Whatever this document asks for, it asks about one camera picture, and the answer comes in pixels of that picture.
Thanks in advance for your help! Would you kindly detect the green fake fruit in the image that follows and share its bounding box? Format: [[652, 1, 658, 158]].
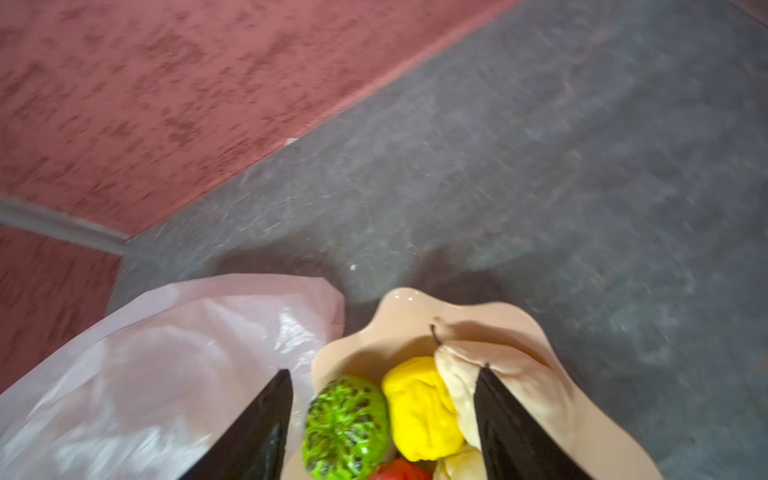
[[301, 375, 390, 479]]

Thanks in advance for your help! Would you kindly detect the left aluminium corner post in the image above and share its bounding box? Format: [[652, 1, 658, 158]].
[[1, 198, 130, 256]]

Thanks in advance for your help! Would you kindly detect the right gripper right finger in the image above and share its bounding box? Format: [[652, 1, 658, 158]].
[[474, 366, 590, 480]]

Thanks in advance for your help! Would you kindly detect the yellow fake lemon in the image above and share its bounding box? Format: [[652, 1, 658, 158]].
[[382, 356, 465, 462]]

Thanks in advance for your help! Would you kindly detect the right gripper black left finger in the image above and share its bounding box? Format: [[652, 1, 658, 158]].
[[181, 369, 293, 480]]

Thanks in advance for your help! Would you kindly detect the pink scalloped bowl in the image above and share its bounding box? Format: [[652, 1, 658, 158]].
[[311, 288, 662, 479]]

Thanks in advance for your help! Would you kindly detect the pink plastic bag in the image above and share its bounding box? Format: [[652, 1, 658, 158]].
[[1, 274, 344, 479]]

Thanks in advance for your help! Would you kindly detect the beige fake fruit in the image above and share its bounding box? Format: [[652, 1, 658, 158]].
[[433, 445, 488, 480]]

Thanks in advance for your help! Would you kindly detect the red fake strawberry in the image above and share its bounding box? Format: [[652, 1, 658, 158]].
[[368, 459, 433, 480]]

